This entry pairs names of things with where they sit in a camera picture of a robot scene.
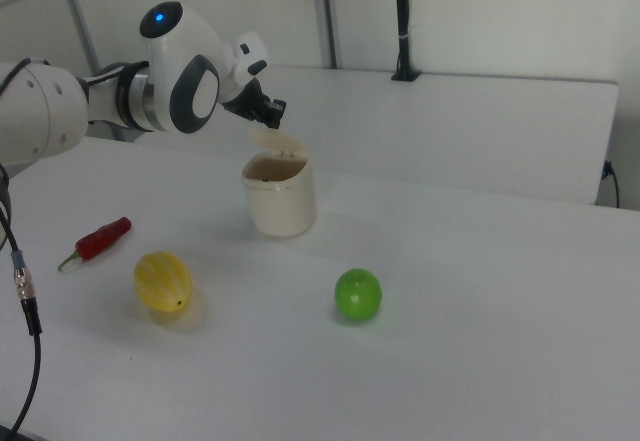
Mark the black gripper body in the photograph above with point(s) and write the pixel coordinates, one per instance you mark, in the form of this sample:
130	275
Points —
247	101

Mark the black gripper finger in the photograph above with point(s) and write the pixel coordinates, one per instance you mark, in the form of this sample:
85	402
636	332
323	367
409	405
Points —
277	111
259	112

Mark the cream hinged bin lid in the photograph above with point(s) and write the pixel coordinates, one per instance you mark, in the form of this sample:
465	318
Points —
275	141

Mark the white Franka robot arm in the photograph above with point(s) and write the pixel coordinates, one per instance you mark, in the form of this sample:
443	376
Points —
165	76

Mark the cream plastic garbage bin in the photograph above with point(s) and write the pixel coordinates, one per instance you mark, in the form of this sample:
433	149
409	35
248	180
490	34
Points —
285	211

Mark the white adjacent table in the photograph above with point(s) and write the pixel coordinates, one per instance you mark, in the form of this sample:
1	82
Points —
450	126

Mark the yellow striped toy melon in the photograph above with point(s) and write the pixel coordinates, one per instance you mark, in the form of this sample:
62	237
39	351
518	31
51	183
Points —
162	281

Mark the green toy lime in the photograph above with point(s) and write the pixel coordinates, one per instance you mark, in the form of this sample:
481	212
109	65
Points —
357	293

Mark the red toy chili pepper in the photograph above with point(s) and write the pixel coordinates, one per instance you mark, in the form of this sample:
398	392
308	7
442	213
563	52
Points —
102	238

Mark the grey aluminium frame post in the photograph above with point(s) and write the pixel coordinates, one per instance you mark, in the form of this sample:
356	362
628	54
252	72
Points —
80	16
327	11

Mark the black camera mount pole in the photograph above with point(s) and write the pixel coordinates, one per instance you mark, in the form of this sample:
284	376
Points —
404	21

